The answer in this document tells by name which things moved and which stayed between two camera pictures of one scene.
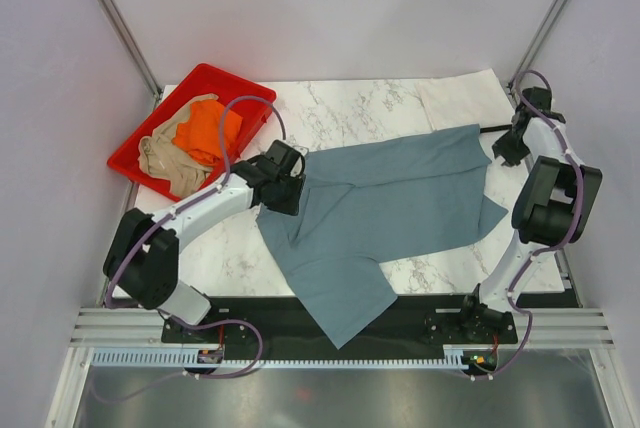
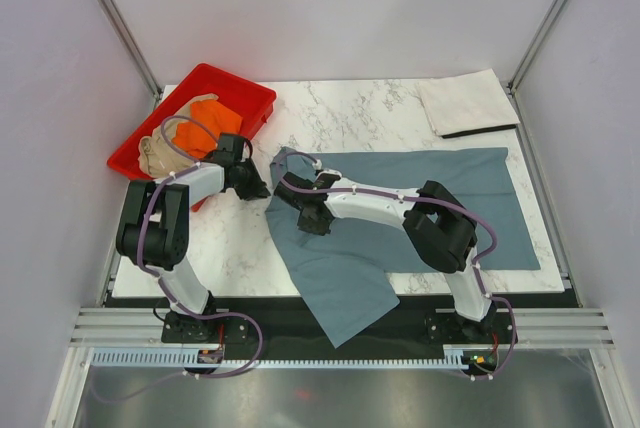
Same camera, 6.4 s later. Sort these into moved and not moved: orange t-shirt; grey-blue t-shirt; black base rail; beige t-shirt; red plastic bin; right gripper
Moved: right gripper; grey-blue t-shirt
Not moved: red plastic bin; orange t-shirt; beige t-shirt; black base rail
